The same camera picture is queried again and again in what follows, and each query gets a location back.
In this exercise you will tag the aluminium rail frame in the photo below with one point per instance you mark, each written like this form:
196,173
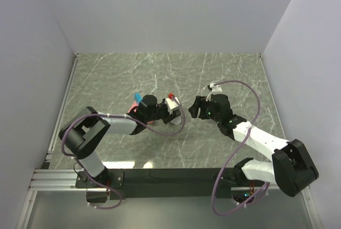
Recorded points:
51,146

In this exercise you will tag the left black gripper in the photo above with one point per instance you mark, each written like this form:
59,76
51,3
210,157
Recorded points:
169,117

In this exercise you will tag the black base beam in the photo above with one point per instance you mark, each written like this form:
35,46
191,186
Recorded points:
161,183

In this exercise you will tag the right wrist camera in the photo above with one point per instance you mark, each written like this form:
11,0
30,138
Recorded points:
214,88

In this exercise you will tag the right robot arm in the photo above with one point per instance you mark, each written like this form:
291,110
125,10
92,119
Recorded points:
289,164

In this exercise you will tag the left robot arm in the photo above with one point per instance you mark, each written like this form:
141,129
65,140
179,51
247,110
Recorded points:
81,136

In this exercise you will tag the white triangular power strip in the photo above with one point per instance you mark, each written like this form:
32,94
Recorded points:
176,121

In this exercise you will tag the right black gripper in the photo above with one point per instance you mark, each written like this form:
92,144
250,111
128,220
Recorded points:
200,101

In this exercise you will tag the blue square plug adapter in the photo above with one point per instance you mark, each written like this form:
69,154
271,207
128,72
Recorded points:
137,98

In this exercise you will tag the pink triangular power strip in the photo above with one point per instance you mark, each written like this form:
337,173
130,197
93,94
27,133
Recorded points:
134,107

